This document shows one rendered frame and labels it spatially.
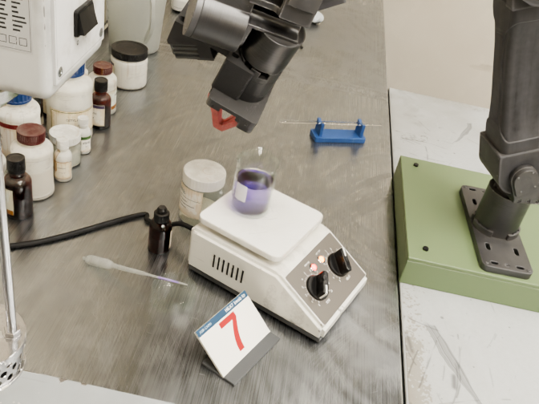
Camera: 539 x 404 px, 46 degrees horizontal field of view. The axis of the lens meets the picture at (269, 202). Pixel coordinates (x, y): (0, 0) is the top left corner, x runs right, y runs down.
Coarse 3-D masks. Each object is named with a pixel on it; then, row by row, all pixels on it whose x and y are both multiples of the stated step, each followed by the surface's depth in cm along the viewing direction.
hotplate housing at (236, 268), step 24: (192, 240) 79; (216, 240) 77; (312, 240) 80; (192, 264) 80; (216, 264) 78; (240, 264) 76; (264, 264) 75; (288, 264) 76; (240, 288) 78; (264, 288) 75; (288, 288) 74; (360, 288) 82; (288, 312) 75; (312, 312) 74; (336, 312) 77; (312, 336) 75
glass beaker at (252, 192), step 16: (240, 160) 75; (256, 160) 79; (272, 160) 78; (240, 176) 76; (256, 176) 74; (272, 176) 75; (240, 192) 76; (256, 192) 76; (272, 192) 78; (240, 208) 78; (256, 208) 77
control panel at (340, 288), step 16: (336, 240) 82; (320, 256) 79; (304, 272) 76; (320, 272) 78; (352, 272) 81; (304, 288) 75; (336, 288) 78; (352, 288) 80; (320, 304) 75; (336, 304) 77; (320, 320) 74
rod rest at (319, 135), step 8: (320, 120) 115; (360, 120) 117; (312, 128) 117; (320, 128) 114; (360, 128) 116; (312, 136) 116; (320, 136) 115; (328, 136) 115; (336, 136) 116; (344, 136) 116; (352, 136) 117; (360, 136) 117
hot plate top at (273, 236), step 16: (208, 208) 78; (224, 208) 79; (272, 208) 81; (288, 208) 81; (304, 208) 82; (208, 224) 77; (224, 224) 76; (240, 224) 77; (256, 224) 78; (272, 224) 78; (288, 224) 79; (304, 224) 79; (240, 240) 75; (256, 240) 75; (272, 240) 76; (288, 240) 76; (272, 256) 73
